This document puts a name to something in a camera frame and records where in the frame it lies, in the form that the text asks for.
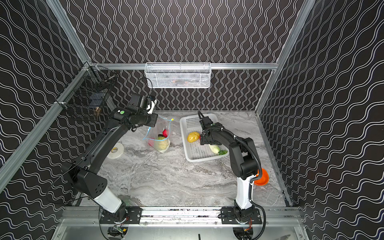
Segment white daikon radish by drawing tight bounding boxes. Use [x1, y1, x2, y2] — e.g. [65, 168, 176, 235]
[209, 145, 227, 156]

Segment clear zip top bag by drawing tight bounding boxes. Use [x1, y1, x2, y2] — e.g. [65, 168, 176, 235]
[143, 116, 174, 151]

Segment red apple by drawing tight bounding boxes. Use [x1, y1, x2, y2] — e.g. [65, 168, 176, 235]
[148, 140, 155, 148]

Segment green cabbage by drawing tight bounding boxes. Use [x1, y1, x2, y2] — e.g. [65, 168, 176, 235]
[154, 136, 170, 153]

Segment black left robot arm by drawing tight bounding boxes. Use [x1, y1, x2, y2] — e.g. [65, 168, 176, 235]
[62, 94, 158, 214]

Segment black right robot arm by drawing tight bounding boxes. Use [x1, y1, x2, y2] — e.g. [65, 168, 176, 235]
[198, 112, 267, 240]

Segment white plastic basket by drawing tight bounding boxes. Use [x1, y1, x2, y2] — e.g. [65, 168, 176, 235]
[180, 115, 229, 163]

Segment white tape roll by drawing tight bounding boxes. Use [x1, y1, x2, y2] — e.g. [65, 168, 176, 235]
[107, 143, 124, 159]

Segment orange plastic bowl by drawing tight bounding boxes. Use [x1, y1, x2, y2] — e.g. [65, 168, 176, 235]
[254, 168, 270, 186]

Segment clear wall basket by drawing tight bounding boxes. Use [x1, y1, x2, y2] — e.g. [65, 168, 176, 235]
[144, 62, 212, 89]

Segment black wire wall basket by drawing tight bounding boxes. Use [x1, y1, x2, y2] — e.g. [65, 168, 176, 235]
[60, 66, 118, 122]

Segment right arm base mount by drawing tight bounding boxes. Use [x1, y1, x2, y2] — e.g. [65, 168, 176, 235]
[218, 207, 262, 225]

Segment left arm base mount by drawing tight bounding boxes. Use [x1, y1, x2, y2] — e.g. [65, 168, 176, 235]
[100, 207, 143, 225]

